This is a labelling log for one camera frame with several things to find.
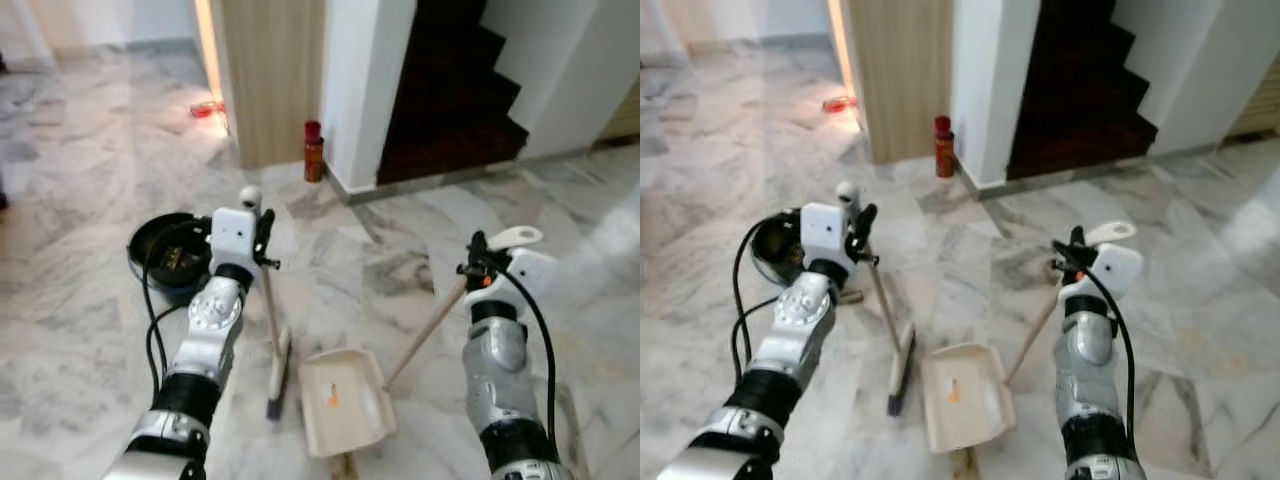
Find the wooden louvre door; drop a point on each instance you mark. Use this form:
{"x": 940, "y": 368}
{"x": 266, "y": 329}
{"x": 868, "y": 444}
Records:
{"x": 622, "y": 115}
{"x": 1258, "y": 105}

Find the dark wooden staircase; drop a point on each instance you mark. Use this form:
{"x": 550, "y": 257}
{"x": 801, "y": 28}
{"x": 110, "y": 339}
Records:
{"x": 1080, "y": 90}
{"x": 450, "y": 90}

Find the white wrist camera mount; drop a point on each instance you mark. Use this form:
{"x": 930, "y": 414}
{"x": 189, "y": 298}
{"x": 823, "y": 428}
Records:
{"x": 825, "y": 235}
{"x": 532, "y": 278}
{"x": 233, "y": 238}
{"x": 1118, "y": 272}

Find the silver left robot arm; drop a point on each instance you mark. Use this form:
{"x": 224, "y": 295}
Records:
{"x": 790, "y": 320}
{"x": 210, "y": 320}

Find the plain wooden door panel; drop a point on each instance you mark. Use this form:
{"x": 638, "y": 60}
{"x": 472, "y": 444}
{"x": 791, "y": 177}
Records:
{"x": 905, "y": 80}
{"x": 275, "y": 80}

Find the small red floor item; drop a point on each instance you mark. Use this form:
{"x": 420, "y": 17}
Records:
{"x": 205, "y": 110}
{"x": 838, "y": 104}

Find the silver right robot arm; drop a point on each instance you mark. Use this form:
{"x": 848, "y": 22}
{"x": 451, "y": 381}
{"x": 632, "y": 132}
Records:
{"x": 500, "y": 360}
{"x": 1090, "y": 360}

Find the red bottle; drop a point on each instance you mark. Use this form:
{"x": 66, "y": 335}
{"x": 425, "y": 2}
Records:
{"x": 313, "y": 155}
{"x": 944, "y": 150}

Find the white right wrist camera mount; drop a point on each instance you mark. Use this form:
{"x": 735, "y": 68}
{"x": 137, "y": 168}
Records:
{"x": 1118, "y": 272}
{"x": 532, "y": 278}

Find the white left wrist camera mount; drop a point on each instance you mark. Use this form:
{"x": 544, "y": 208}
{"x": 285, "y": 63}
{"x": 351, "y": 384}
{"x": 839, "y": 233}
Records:
{"x": 825, "y": 235}
{"x": 233, "y": 238}

